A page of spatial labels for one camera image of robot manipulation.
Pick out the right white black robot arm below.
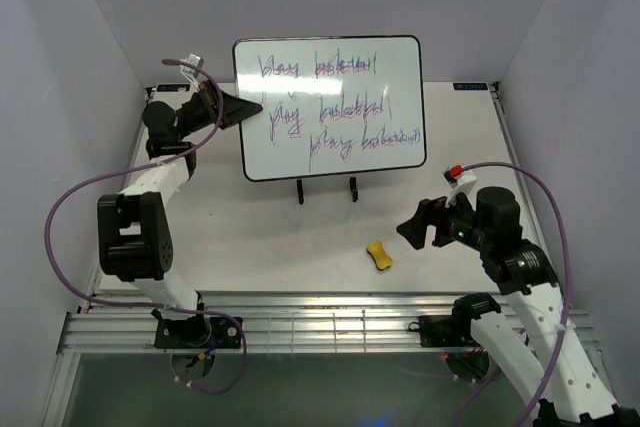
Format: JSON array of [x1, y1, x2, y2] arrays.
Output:
[[396, 187, 639, 426]]

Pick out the right blue table label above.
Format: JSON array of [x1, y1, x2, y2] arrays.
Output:
[[452, 82, 489, 91]]

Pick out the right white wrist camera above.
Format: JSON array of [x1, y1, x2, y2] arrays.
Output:
[[443, 165, 477, 207]]

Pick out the black wire whiteboard stand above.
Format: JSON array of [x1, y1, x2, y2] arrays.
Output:
[[295, 176, 359, 205]]

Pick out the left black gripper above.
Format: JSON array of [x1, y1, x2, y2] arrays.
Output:
[[177, 80, 263, 140]]

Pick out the blue table label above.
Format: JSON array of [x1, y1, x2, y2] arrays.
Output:
[[155, 83, 191, 93], [452, 82, 489, 91]]

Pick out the black framed whiteboard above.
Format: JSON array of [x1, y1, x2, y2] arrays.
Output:
[[233, 35, 428, 182]]

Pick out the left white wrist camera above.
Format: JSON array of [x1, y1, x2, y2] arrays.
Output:
[[179, 53, 209, 93]]

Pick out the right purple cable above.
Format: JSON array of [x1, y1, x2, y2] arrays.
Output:
[[449, 161, 572, 427]]

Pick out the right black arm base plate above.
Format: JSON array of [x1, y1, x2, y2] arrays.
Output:
[[407, 315, 456, 348]]

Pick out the left blue table label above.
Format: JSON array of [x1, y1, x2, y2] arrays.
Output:
[[155, 83, 191, 93]]

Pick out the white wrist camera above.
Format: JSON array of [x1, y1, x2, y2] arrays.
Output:
[[443, 165, 477, 207], [179, 53, 209, 93]]

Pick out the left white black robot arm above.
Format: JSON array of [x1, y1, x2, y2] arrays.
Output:
[[97, 88, 263, 347]]

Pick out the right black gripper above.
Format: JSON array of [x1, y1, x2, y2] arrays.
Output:
[[395, 186, 491, 251]]

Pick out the yellow black whiteboard eraser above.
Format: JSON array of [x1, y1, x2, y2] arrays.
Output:
[[366, 241, 393, 271]]

